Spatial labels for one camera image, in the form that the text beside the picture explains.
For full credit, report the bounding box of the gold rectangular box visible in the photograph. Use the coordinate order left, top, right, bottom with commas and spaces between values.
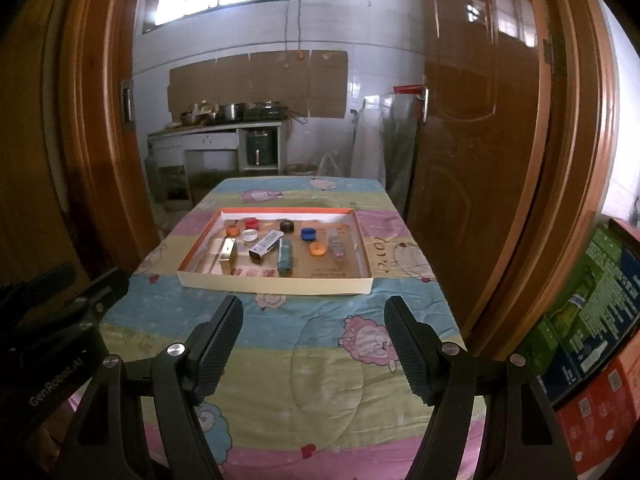
218, 237, 238, 268

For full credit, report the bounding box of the white hello kitty box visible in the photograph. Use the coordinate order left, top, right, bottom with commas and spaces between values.
248, 230, 284, 261

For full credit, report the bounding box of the teal floral box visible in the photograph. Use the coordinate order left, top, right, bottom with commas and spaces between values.
277, 237, 293, 276

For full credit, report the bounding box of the white bottle cap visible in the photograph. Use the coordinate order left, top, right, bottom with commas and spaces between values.
242, 229, 258, 242

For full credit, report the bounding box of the red bottle cap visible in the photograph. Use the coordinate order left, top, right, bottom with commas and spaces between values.
244, 218, 259, 230

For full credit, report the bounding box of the grey floral patterned box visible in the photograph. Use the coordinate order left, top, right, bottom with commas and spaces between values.
326, 228, 346, 261

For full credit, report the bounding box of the plain orange bottle cap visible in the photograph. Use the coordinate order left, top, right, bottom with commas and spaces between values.
308, 242, 326, 257

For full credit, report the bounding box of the black bottle cap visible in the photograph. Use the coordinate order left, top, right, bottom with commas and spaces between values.
280, 219, 295, 233

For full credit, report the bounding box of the blue bottle cap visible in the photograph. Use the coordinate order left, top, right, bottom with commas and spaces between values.
300, 228, 317, 242

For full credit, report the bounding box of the colourful cartoon sheep tablecloth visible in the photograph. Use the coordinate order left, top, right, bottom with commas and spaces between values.
100, 177, 460, 479

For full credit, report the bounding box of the orange rimmed cardboard tray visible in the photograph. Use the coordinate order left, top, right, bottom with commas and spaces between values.
177, 207, 373, 296

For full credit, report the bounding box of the red printed carton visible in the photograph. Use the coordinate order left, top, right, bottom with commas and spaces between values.
556, 335, 639, 479

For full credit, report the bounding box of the brown wooden door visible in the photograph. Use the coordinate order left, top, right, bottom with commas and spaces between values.
408, 0, 551, 334

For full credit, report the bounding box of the green printed carton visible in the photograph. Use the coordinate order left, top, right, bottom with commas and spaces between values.
516, 226, 639, 406

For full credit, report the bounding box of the grey kitchen counter cabinet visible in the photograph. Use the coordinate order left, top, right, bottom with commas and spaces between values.
145, 119, 292, 209

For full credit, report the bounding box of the dark green air fryer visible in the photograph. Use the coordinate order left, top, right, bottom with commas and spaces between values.
245, 129, 277, 167

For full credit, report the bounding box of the steel cooking pot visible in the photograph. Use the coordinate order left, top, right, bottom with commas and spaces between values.
219, 103, 245, 122

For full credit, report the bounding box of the black induction stove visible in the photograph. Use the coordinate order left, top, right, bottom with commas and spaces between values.
243, 101, 288, 122

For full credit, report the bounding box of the brown wooden door frame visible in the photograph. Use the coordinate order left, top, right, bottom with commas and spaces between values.
1, 0, 158, 284

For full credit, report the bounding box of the cardboard sheet on wall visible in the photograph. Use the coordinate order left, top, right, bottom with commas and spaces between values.
167, 50, 348, 119

